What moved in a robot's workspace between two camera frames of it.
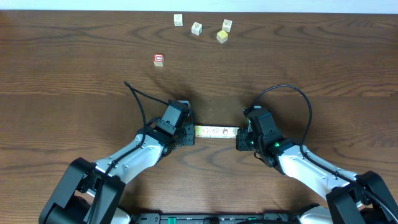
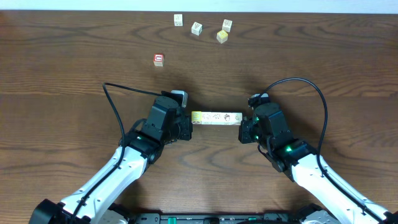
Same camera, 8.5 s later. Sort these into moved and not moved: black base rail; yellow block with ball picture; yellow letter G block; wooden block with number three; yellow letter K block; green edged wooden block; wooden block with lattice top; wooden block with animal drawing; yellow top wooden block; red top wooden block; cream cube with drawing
Moved: yellow letter G block; yellow block with ball picture; yellow letter K block; green edged wooden block; cream cube with drawing
Not moved: red top wooden block; black base rail; wooden block with number three; yellow top wooden block; wooden block with lattice top; wooden block with animal drawing
